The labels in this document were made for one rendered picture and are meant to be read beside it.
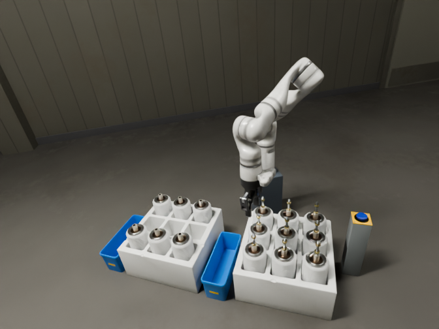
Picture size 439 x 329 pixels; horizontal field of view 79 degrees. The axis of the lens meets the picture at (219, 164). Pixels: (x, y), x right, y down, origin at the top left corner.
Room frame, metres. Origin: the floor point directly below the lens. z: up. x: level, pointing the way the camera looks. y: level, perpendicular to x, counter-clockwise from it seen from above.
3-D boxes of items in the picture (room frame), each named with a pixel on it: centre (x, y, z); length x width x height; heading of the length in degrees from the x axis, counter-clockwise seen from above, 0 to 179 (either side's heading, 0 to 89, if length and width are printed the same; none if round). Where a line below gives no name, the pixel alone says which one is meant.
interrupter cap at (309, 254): (0.67, -0.32, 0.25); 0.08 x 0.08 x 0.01
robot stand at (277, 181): (1.24, -0.25, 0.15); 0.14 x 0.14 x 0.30; 9
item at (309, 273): (0.67, -0.32, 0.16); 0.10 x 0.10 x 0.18
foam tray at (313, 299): (0.82, -0.25, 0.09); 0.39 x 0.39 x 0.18; 70
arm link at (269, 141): (1.24, -0.25, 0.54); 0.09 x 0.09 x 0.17; 18
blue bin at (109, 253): (1.06, 0.54, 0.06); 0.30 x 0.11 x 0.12; 158
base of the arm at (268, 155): (1.24, -0.25, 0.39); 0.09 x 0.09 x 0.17; 9
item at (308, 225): (0.89, -0.40, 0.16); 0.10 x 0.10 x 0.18
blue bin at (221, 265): (0.85, 0.03, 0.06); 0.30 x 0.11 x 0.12; 159
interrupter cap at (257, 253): (0.75, -0.10, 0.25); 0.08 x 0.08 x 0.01
